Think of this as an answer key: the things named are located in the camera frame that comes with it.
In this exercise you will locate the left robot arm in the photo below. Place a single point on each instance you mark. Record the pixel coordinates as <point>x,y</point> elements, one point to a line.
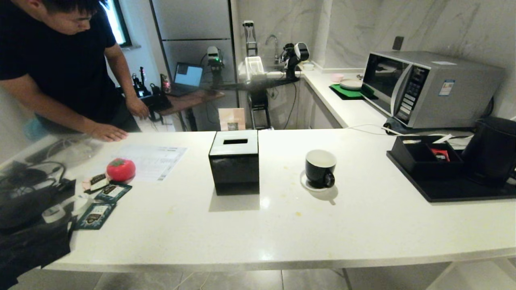
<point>28,241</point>

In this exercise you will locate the dark green tea bag packet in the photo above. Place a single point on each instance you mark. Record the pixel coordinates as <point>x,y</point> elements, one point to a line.
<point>96,216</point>
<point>113,192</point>

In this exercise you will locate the black cup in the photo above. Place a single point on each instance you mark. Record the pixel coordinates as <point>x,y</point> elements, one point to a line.
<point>316,175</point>

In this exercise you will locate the printed paper sheet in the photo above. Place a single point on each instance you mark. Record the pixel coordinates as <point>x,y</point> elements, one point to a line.
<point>157,161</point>

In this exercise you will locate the white plate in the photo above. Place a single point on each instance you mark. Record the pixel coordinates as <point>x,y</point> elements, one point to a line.
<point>350,84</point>

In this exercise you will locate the green mat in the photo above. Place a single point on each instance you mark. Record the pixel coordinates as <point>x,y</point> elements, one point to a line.
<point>346,93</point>

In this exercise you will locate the red tomato-shaped timer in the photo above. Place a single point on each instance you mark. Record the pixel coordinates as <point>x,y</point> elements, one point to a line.
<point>121,170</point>

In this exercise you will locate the laptop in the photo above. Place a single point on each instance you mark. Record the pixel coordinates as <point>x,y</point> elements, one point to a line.
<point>188,75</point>

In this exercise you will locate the black kettle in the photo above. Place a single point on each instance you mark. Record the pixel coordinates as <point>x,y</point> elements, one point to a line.
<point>492,153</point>

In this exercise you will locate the white dish rack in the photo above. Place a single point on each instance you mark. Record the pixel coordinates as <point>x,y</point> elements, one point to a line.
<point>254,64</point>

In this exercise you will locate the black tissue box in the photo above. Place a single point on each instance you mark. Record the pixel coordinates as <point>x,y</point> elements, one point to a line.
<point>234,173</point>

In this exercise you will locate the silver microwave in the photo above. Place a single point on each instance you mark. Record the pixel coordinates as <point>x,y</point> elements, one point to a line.
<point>455,104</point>

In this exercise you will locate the black organiser box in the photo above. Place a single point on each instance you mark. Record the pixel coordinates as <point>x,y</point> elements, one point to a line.
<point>427,171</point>

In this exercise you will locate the wooden desk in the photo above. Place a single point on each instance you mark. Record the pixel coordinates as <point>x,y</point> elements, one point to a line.
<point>193,98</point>

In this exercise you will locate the chrome faucet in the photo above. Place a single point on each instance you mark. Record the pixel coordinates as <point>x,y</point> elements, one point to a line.
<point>275,40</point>

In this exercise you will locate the pink bowl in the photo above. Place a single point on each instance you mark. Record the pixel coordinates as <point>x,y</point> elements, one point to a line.
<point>338,77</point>

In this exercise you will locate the small black tea bag packet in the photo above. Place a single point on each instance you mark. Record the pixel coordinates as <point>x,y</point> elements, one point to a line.
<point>98,182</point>

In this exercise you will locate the person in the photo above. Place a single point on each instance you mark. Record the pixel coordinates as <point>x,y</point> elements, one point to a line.
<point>60,60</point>

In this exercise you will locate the white saucer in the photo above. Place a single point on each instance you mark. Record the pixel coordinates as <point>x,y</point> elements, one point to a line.
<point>304,183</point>

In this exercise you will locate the brown cardboard box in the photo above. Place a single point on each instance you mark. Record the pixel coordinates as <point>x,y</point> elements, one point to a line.
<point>231,119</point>

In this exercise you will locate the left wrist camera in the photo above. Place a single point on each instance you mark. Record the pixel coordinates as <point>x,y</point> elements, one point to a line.
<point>54,212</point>

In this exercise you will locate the black tray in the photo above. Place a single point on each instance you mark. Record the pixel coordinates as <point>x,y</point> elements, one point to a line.
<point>455,191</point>

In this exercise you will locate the red tea packet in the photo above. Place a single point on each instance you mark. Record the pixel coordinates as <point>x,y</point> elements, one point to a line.
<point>439,153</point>

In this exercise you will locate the black wall socket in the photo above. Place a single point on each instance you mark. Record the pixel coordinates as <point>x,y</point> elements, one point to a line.
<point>398,43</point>

